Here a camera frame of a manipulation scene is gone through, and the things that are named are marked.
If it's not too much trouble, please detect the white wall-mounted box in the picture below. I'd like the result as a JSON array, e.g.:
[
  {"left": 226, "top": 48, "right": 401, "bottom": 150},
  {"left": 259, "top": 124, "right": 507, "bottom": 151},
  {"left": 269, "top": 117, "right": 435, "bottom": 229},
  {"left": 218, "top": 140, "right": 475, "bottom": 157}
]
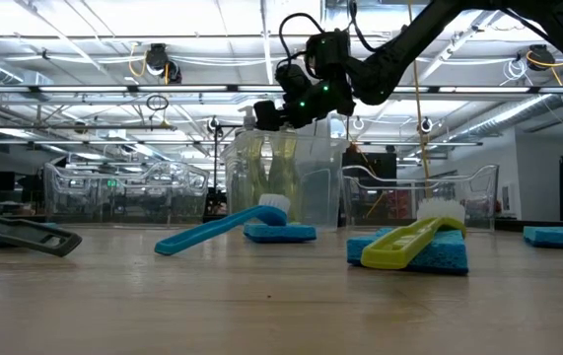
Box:
[{"left": 501, "top": 181, "right": 515, "bottom": 215}]

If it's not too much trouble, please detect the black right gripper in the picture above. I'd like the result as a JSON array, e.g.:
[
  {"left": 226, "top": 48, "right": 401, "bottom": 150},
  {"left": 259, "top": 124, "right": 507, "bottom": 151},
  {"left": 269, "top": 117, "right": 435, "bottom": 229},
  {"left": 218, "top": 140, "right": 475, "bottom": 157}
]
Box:
[{"left": 253, "top": 62, "right": 357, "bottom": 132}]

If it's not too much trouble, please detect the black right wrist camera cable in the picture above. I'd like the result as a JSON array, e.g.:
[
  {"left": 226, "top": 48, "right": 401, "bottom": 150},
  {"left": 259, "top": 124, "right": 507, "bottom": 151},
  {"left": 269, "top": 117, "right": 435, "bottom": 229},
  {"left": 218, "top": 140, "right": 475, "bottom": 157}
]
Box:
[{"left": 277, "top": 11, "right": 327, "bottom": 70}]

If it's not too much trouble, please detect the blue dish brush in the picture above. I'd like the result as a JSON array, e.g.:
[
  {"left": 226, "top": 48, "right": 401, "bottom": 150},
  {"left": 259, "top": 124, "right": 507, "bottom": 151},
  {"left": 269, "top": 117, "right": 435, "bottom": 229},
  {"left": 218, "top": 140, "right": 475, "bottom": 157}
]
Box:
[{"left": 154, "top": 193, "right": 292, "bottom": 257}]

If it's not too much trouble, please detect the yellow hanging cable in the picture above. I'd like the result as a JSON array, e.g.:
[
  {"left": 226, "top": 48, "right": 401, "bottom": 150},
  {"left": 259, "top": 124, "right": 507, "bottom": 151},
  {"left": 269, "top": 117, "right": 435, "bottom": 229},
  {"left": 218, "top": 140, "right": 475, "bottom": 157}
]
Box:
[{"left": 406, "top": 0, "right": 433, "bottom": 198}]

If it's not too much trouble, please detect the lime green dish brush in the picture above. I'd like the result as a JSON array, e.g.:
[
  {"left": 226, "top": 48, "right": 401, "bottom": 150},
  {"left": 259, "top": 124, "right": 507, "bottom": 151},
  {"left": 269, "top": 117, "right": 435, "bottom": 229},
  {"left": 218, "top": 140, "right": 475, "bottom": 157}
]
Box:
[{"left": 360, "top": 197, "right": 468, "bottom": 271}]

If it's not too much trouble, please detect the black aluminium table frame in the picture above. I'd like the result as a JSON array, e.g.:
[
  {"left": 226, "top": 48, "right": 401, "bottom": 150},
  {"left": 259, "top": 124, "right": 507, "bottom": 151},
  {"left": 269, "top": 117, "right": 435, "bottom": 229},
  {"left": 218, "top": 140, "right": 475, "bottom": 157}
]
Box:
[{"left": 0, "top": 212, "right": 563, "bottom": 234}]

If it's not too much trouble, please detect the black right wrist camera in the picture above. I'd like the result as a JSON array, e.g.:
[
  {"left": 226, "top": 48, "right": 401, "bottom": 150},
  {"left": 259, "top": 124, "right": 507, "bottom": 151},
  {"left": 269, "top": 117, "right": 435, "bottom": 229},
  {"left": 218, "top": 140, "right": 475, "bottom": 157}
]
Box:
[{"left": 304, "top": 29, "right": 352, "bottom": 80}]

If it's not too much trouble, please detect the black ceiling cable reel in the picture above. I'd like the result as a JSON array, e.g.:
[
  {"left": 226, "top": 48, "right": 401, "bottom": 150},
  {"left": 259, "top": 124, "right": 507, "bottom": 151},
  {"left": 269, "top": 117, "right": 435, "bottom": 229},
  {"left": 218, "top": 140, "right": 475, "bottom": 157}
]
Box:
[
  {"left": 144, "top": 42, "right": 184, "bottom": 85},
  {"left": 526, "top": 42, "right": 557, "bottom": 73}
]

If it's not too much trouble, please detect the grey dish brush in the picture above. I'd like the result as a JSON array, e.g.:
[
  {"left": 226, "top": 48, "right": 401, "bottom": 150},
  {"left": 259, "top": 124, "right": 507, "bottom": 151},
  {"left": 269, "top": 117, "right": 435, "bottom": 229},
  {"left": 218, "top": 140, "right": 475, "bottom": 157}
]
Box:
[{"left": 0, "top": 205, "right": 84, "bottom": 258}]

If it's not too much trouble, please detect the yellow dish soap pump bottle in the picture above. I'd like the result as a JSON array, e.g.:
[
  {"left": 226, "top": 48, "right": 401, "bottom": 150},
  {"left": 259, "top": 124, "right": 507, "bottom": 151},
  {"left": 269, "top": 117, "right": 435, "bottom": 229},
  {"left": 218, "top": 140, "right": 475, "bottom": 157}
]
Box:
[
  {"left": 230, "top": 105, "right": 268, "bottom": 226},
  {"left": 266, "top": 125, "right": 307, "bottom": 224}
]

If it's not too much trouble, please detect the low clear plastic bin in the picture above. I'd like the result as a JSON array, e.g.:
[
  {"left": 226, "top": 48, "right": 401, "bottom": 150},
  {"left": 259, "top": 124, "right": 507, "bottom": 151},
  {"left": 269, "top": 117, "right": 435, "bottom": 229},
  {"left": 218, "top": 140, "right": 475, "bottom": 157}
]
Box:
[
  {"left": 42, "top": 161, "right": 210, "bottom": 224},
  {"left": 340, "top": 164, "right": 500, "bottom": 232}
]

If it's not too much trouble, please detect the tall clear plastic bin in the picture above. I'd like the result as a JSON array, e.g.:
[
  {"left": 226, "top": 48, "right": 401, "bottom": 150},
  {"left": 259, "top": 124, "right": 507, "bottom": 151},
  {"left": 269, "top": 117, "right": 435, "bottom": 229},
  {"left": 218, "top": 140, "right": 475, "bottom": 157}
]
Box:
[{"left": 220, "top": 128, "right": 350, "bottom": 232}]

